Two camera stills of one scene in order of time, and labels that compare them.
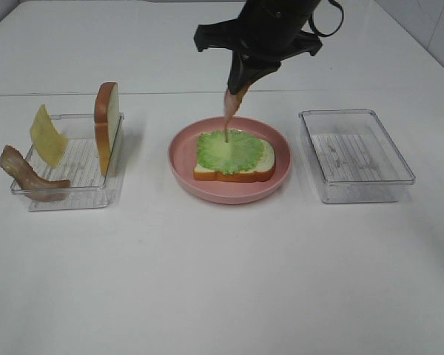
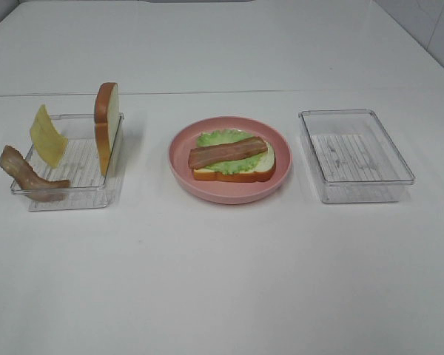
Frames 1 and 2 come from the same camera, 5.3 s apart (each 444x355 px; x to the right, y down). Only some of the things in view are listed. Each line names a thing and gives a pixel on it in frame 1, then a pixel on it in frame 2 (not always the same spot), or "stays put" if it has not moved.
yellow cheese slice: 49,143 stays put
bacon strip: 231,103 → 240,149
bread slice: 262,171 stays put
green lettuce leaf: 241,153 stays put
